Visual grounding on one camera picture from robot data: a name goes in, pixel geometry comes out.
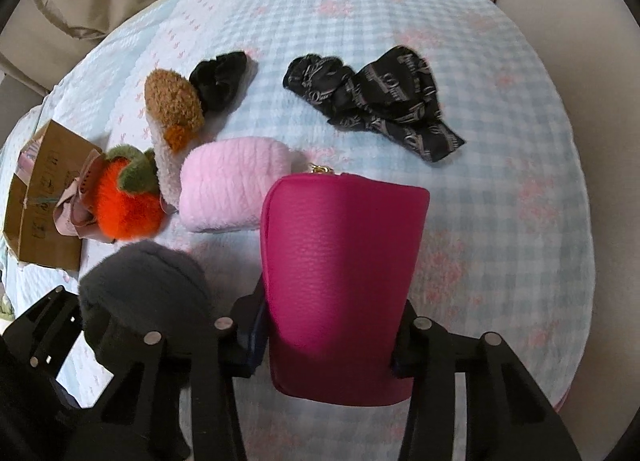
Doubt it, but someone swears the grey sock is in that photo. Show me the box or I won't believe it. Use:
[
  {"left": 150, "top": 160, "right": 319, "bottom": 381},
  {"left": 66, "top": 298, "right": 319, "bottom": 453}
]
[{"left": 78, "top": 240, "right": 213, "bottom": 372}]

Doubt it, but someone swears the dusty pink cloth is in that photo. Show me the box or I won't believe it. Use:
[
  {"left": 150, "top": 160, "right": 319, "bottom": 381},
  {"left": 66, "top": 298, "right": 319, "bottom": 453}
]
[{"left": 53, "top": 150, "right": 112, "bottom": 243}]

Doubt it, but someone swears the orange plush fruit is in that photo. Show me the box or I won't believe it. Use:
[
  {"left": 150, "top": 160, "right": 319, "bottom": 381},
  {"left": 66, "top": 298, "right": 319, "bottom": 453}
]
[{"left": 93, "top": 145, "right": 165, "bottom": 241}]

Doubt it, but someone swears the magenta leather pouch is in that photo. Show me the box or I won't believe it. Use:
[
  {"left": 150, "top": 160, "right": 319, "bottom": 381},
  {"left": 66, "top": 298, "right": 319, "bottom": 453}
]
[{"left": 260, "top": 173, "right": 430, "bottom": 407}]

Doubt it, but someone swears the pink fluffy scrunchie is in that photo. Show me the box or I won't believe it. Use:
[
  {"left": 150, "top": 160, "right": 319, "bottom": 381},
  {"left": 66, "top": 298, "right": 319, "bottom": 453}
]
[{"left": 178, "top": 137, "right": 293, "bottom": 233}]

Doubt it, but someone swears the blue pink checked bedspread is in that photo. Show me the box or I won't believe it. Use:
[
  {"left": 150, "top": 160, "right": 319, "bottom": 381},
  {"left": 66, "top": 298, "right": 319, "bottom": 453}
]
[{"left": 0, "top": 0, "right": 597, "bottom": 461}]

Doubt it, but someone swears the cardboard box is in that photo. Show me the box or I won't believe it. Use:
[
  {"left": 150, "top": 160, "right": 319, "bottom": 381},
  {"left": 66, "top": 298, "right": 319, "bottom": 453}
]
[{"left": 3, "top": 120, "right": 100, "bottom": 271}]

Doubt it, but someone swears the black fuzzy scrunchie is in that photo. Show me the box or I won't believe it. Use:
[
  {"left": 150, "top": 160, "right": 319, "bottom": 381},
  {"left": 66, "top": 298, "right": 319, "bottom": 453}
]
[{"left": 189, "top": 51, "right": 248, "bottom": 114}]

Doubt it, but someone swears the black patterned scarf scrunchie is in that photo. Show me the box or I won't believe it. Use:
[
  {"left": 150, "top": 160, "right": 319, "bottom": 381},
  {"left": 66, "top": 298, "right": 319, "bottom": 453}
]
[{"left": 282, "top": 46, "right": 465, "bottom": 163}]

